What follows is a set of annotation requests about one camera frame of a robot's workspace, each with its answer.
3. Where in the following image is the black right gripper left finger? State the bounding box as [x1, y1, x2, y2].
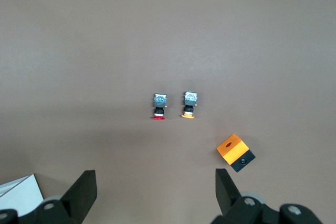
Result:
[0, 170, 98, 224]

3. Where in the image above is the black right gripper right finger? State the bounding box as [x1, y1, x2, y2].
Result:
[211, 168, 324, 224]

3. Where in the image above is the orange and black button box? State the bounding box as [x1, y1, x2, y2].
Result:
[216, 133, 256, 173]

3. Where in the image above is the orange cap push button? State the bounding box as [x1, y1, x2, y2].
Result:
[180, 91, 199, 120]

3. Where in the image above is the red cap push button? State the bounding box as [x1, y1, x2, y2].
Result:
[152, 93, 169, 121]

